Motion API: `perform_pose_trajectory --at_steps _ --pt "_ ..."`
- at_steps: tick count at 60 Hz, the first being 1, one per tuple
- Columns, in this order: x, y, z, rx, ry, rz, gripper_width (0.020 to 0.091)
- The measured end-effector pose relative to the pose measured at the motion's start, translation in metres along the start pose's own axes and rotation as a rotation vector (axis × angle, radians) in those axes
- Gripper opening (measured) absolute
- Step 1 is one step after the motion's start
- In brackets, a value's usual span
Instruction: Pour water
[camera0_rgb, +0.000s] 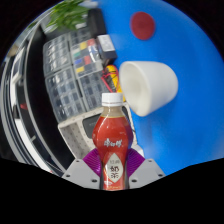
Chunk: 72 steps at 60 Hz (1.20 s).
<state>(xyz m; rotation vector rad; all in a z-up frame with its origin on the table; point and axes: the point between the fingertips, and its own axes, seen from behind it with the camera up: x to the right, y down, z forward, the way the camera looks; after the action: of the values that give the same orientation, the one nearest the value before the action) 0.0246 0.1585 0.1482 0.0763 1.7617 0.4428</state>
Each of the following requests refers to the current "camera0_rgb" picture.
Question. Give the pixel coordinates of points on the black box with white label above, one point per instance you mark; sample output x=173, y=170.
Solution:
x=106, y=48

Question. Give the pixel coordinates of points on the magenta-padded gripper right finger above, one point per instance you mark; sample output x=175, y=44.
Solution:
x=146, y=173

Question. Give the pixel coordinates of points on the clear organizer with coloured parts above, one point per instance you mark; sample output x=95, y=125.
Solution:
x=85, y=58

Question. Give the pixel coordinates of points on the flat round red coaster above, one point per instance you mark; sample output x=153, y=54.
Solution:
x=142, y=26

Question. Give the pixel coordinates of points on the white cup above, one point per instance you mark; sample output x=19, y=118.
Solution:
x=150, y=86

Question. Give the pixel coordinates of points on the flat black case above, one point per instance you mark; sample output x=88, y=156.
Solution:
x=96, y=21

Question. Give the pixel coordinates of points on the green potted plant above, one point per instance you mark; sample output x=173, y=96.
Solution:
x=68, y=13

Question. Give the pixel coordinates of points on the red drink bottle white cap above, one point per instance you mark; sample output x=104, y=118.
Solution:
x=111, y=136

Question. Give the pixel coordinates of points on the grey small-parts drawer cabinet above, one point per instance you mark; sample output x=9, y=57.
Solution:
x=63, y=95
x=91, y=91
x=56, y=55
x=78, y=34

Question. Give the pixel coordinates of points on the beige dotted storage bin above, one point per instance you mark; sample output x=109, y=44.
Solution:
x=75, y=136

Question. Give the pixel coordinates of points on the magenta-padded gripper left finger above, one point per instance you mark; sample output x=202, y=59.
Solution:
x=80, y=173

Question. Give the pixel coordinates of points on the black wall shelf unit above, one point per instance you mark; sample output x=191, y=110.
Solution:
x=36, y=100

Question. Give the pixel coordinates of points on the yellow multimeter with red leads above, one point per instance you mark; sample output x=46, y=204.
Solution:
x=111, y=78

